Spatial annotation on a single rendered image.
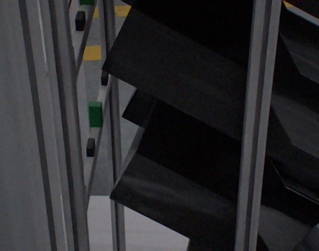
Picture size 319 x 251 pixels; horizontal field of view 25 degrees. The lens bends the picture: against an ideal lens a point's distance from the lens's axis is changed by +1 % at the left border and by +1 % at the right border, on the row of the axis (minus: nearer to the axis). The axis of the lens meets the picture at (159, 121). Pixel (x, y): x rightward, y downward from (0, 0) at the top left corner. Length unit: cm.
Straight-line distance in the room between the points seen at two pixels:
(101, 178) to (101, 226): 145
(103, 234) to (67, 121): 74
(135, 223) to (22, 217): 122
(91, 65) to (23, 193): 338
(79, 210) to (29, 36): 55
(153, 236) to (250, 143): 73
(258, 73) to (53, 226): 43
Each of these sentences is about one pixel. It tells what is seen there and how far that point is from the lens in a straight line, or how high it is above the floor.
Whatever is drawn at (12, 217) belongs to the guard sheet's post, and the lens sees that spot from 16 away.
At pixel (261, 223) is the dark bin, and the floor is 123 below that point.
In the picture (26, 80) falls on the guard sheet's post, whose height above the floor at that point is 173.
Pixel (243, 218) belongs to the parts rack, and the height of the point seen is 133.
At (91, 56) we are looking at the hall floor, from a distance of 361.
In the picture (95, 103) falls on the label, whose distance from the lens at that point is 84.
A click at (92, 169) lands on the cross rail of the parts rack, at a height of 131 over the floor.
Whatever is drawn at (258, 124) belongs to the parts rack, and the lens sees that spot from 64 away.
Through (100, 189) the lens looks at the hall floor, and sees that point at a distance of 277.
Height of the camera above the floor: 181
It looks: 36 degrees down
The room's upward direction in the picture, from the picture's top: straight up
